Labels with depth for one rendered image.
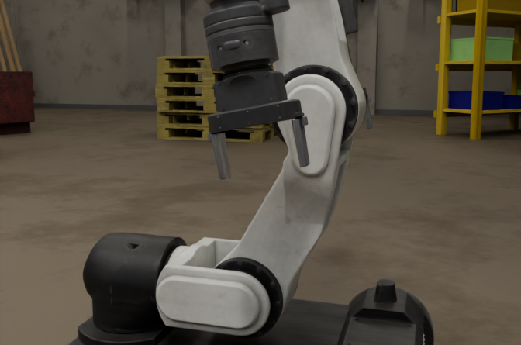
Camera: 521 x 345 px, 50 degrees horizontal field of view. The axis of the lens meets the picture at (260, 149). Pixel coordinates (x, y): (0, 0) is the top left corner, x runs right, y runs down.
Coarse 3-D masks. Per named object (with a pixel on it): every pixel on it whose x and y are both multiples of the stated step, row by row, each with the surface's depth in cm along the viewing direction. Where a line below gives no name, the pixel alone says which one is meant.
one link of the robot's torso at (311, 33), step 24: (288, 0) 89; (312, 0) 88; (336, 0) 97; (288, 24) 90; (312, 24) 89; (336, 24) 97; (288, 48) 90; (312, 48) 89; (336, 48) 88; (288, 72) 89; (312, 72) 88; (336, 72) 87; (360, 96) 92; (360, 120) 93
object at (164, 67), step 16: (160, 64) 565; (176, 64) 597; (192, 64) 627; (208, 64) 549; (272, 64) 563; (160, 80) 565; (176, 80) 596; (192, 80) 626; (208, 80) 550; (160, 96) 566; (176, 96) 562; (192, 96) 557; (208, 96) 553; (160, 112) 572; (176, 112) 567; (192, 112) 562; (208, 112) 553; (160, 128) 573; (176, 128) 568; (192, 128) 563; (208, 128) 559; (256, 128) 542; (272, 128) 579
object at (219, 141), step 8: (208, 136) 74; (216, 136) 72; (224, 136) 75; (216, 144) 73; (224, 144) 75; (216, 152) 73; (224, 152) 74; (216, 160) 73; (224, 160) 74; (224, 168) 73; (224, 176) 73
